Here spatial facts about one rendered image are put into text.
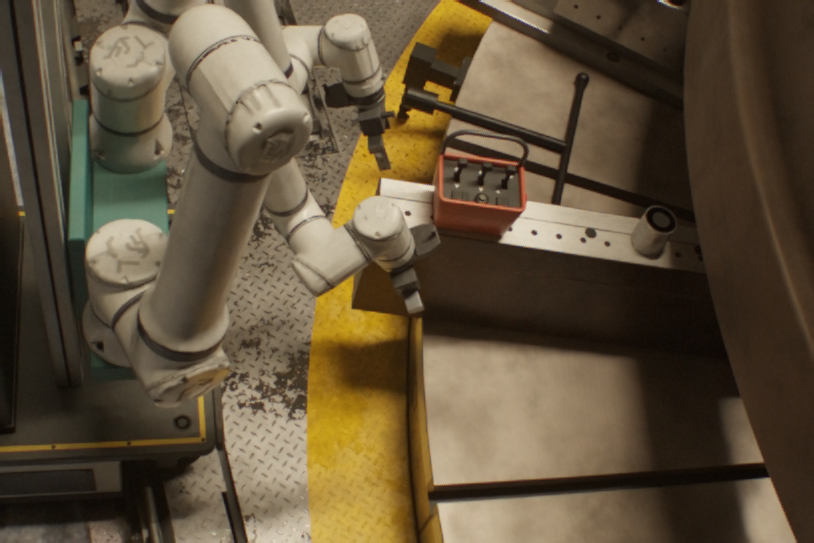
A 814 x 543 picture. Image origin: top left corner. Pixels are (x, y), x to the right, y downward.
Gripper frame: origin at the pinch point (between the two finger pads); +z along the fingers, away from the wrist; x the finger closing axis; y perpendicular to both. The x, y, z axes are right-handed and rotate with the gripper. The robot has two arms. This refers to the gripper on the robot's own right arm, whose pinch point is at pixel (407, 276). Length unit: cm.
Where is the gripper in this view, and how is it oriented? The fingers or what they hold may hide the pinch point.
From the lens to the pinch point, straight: 215.8
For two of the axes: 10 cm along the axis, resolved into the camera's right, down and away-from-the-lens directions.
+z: 1.6, 3.4, 9.3
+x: 2.8, 8.8, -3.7
